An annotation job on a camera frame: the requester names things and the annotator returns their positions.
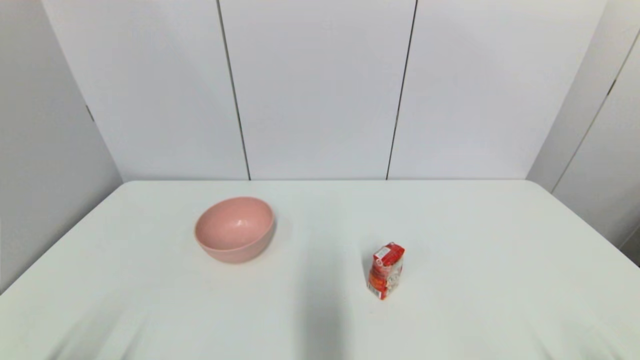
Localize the pink plastic bowl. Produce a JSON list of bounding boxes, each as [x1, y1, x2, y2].
[[194, 196, 276, 264]]

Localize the red milk carton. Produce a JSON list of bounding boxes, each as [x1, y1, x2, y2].
[[367, 242, 406, 301]]

